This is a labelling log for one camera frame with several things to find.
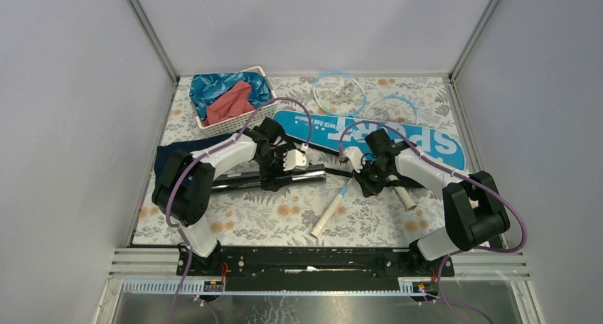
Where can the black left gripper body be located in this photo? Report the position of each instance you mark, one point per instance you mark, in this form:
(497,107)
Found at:
(273,160)

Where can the black shuttlecock tube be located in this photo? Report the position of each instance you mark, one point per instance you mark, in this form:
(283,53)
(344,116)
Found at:
(252,180)

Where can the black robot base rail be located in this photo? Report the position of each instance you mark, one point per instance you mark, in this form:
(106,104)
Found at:
(247,268)

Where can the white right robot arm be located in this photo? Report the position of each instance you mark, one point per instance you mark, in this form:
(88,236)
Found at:
(473,212)

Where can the navy blue cloth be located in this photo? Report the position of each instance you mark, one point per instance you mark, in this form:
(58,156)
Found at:
(163,153)

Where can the teal leaf-patterned cloth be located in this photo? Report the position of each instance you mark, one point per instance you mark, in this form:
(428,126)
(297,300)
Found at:
(207,88)

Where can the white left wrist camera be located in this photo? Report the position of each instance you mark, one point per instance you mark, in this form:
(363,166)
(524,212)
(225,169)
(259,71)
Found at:
(294,160)

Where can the floral patterned table mat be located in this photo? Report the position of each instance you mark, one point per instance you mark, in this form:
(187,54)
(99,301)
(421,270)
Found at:
(285,217)

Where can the salmon pink towel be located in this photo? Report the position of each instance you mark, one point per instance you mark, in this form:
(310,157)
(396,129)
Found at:
(233,103)

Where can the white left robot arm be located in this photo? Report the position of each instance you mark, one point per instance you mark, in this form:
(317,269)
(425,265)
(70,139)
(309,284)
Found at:
(182,191)

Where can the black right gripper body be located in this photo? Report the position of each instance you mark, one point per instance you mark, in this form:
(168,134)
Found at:
(375,168)

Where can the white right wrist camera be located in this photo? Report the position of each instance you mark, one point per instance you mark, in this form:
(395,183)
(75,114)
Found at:
(355,157)

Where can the blue racket cover bag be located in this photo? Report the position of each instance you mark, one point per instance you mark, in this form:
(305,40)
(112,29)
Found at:
(327,131)

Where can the white perforated plastic basket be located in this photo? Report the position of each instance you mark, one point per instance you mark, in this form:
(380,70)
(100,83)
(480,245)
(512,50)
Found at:
(234,124)

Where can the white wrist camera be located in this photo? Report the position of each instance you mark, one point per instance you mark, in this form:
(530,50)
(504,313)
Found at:
(355,157)
(294,160)

